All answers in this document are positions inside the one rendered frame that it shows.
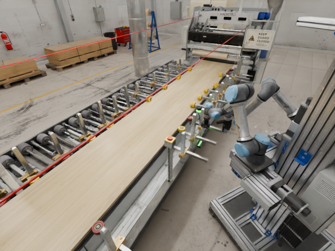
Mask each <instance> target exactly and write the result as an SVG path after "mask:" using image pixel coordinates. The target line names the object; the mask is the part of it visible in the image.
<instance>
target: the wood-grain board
mask: <svg viewBox="0 0 335 251"><path fill-rule="evenodd" d="M230 68H232V66H228V65H222V64H215V63H209V62H202V61H201V62H199V63H198V64H197V65H195V66H194V67H192V71H187V72H186V73H184V74H183V75H181V79H180V80H178V79H176V80H175V81H173V82H172V83H170V84H169V85H168V88H167V90H164V89H162V90H161V91H159V92H158V93H157V94H155V95H154V96H153V97H152V101H151V102H148V101H146V102H144V103H143V104H142V105H140V106H139V107H137V108H136V109H135V110H133V111H132V112H131V113H129V114H128V115H126V116H125V117H124V118H122V119H121V120H120V121H118V122H117V123H116V124H114V125H113V126H111V127H110V128H109V129H107V130H106V131H105V132H103V133H102V134H100V135H99V136H98V137H96V138H95V139H94V140H92V141H91V142H89V143H88V144H87V145H85V146H84V147H83V148H81V149H80V150H78V151H77V152H76V153H74V154H73V155H72V156H70V157H69V158H67V159H66V160H65V161H63V162H62V163H61V164H59V165H58V166H56V167H55V168H54V169H52V170H51V171H49V172H48V173H47V174H45V175H44V176H43V177H41V178H40V179H38V180H37V181H36V182H34V183H33V184H32V185H30V186H29V187H27V188H26V189H25V190H23V191H22V192H21V193H19V194H18V195H16V196H15V197H14V198H12V199H11V200H10V201H8V202H7V203H5V204H4V205H3V206H1V207H0V251H74V250H75V249H76V247H77V246H78V245H79V244H80V243H81V242H82V240H83V239H84V238H85V237H86V236H87V235H88V234H89V232H90V231H91V230H92V226H93V224H94V223H95V222H97V221H99V220H101V218H102V217H103V216H104V215H105V214H106V213H107V212H108V210H109V209H110V208H111V207H112V206H113V205H114V203H115V202H116V201H117V200H118V199H119V198H120V196H121V195H122V194H123V193H124V192H125V191H126V189H127V188H128V187H129V186H130V185H131V184H132V182H133V181H134V180H135V179H136V178H137V177H138V176H139V174H140V173H141V172H142V171H143V170H144V169H145V167H146V166H147V165H148V164H149V163H150V162H151V160H152V159H153V158H154V157H155V156H156V155H157V154H158V152H159V151H160V150H161V149H162V148H163V147H164V145H165V141H164V140H165V139H166V137H167V136H168V135H170V136H173V135H174V134H175V133H176V132H177V130H178V127H179V126H182V125H183V123H184V122H185V121H186V120H187V117H188V116H190V115H191V114H192V113H193V112H194V111H195V109H196V107H195V108H192V107H190V103H191V102H192V101H193V102H196V104H201V103H202V101H203V100H204V99H202V100H198V99H197V96H198V94H202V95H203V96H206V97H207V96H208V94H209V93H210V92H208V93H204V92H203V91H204V88H209V89H210V90H213V89H214V88H213V85H214V84H215V83H216V82H217V83H219V82H220V81H221V79H222V78H223V77H224V76H222V77H219V76H218V75H219V72H222V73H223V74H226V72H228V71H229V69H230Z"/></svg>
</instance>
